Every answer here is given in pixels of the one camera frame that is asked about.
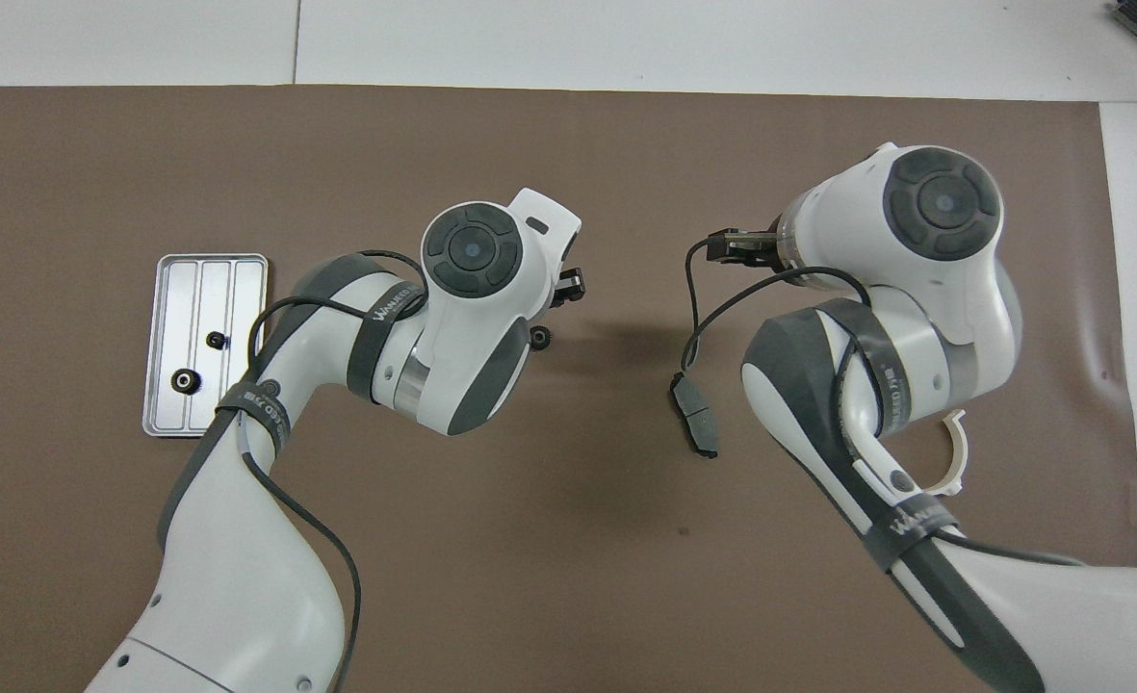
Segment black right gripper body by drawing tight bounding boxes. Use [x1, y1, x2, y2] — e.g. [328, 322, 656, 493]
[730, 227, 783, 267]

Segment silver metal compartment tray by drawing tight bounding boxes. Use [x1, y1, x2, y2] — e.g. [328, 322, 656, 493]
[142, 253, 270, 439]

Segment dark grey brake pad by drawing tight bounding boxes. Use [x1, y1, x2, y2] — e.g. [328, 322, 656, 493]
[670, 372, 722, 460]

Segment brown table mat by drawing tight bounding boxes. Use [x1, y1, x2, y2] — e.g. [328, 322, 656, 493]
[0, 85, 1137, 693]

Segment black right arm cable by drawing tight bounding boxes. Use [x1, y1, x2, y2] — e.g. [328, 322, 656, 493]
[681, 239, 1089, 567]

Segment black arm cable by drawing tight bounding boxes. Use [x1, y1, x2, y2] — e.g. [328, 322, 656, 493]
[237, 248, 431, 693]
[681, 239, 1089, 567]

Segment white curved plastic bracket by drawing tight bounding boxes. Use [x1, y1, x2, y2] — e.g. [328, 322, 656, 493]
[915, 408, 969, 499]

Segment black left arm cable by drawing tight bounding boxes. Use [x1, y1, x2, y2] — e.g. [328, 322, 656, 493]
[237, 248, 431, 693]

